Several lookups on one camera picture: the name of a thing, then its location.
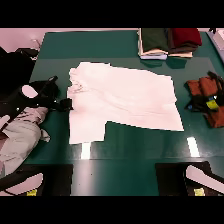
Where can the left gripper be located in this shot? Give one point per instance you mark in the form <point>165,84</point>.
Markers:
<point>66,104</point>

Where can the white shirt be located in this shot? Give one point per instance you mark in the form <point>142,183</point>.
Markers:
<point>126,96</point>

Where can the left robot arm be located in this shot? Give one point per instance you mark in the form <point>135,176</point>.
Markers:
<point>30,91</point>

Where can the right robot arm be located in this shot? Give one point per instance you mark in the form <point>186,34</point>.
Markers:
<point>204,176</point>

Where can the grey garment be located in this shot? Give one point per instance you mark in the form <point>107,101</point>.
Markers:
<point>20,136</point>

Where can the white garment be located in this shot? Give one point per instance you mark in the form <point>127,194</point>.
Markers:
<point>153,57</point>

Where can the beige garment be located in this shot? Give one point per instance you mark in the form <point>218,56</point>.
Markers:
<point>153,52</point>

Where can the dark green garment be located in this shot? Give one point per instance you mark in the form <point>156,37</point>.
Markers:
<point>154,38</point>

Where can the brown garment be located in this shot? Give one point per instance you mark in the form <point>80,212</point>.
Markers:
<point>181,49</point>

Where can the red garment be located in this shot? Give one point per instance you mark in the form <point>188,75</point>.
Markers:
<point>185,36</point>

